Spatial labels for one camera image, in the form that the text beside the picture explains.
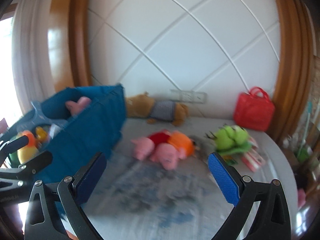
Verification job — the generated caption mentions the pink white medicine box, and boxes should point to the pink white medicine box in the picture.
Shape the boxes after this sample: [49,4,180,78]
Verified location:
[241,150,266,172]

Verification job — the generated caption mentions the yellow orange plush toy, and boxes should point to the yellow orange plush toy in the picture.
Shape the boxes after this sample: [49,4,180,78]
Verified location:
[17,130,39,164]

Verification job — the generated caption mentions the pink pig plush orange dress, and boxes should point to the pink pig plush orange dress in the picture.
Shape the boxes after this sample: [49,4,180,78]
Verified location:
[150,131,196,170]

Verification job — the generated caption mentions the white wall socket panel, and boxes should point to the white wall socket panel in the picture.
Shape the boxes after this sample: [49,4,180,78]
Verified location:
[170,89,207,104]

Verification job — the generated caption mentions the brown bear plush striped shirt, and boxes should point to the brown bear plush striped shirt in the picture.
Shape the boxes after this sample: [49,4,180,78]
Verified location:
[125,92,189,126]

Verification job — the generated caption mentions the pink starfish plush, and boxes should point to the pink starfish plush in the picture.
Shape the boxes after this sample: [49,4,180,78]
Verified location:
[65,96,92,116]

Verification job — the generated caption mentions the pink pig plush red dress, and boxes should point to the pink pig plush red dress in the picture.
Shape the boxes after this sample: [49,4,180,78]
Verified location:
[131,129,171,160]

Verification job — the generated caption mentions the small pink white box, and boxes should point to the small pink white box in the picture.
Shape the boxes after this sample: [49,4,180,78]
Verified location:
[248,137,259,150]

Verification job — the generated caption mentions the green yellow medicine box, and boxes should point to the green yellow medicine box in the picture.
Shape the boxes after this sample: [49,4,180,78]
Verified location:
[221,155,238,166]

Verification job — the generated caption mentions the blue plastic storage crate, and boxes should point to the blue plastic storage crate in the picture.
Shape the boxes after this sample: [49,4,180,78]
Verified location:
[1,84,126,183]

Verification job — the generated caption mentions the red plastic toy case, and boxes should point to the red plastic toy case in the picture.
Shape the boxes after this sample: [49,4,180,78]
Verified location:
[233,86,275,132]

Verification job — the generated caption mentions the green frog plush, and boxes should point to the green frog plush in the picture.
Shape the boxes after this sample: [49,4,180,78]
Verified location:
[205,125,252,156]

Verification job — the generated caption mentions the grey plush toy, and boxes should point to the grey plush toy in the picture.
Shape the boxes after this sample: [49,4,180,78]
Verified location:
[189,135,215,162]

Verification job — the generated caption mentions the teal broom handle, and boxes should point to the teal broom handle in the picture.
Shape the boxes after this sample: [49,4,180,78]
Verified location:
[297,101,312,158]

